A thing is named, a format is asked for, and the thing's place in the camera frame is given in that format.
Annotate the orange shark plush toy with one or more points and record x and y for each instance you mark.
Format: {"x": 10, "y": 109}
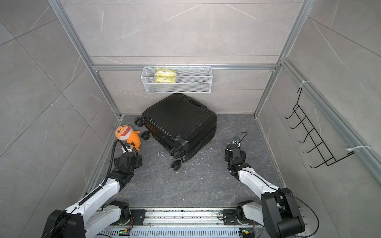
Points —
{"x": 129, "y": 135}

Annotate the yellow green packet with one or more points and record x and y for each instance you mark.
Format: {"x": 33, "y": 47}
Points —
{"x": 164, "y": 75}

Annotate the white wire mesh basket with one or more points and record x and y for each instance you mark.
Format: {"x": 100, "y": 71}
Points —
{"x": 190, "y": 79}

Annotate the black wire hook rack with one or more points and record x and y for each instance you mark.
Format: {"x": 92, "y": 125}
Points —
{"x": 312, "y": 135}

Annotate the black hard-shell suitcase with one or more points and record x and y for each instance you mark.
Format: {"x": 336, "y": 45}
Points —
{"x": 181, "y": 124}

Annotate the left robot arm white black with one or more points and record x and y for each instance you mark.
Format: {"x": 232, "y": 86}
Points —
{"x": 93, "y": 213}

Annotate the aluminium frame profile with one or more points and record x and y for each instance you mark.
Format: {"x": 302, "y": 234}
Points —
{"x": 369, "y": 158}

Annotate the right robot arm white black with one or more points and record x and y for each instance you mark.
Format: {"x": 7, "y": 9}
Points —
{"x": 269, "y": 194}

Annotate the white perforated cable tray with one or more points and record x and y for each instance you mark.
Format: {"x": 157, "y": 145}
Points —
{"x": 172, "y": 233}

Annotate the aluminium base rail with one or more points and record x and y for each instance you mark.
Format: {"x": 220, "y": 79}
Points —
{"x": 184, "y": 217}

